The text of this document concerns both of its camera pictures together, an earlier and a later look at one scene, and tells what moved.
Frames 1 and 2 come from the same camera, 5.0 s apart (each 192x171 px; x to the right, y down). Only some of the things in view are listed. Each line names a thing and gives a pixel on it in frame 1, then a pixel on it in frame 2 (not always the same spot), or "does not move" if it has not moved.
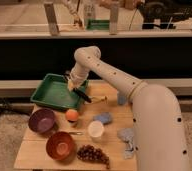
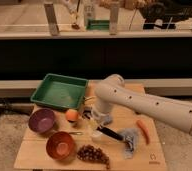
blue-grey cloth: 127,135 does not move
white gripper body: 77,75 → 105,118
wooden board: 95,135 does not move
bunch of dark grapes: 90,153 does not move
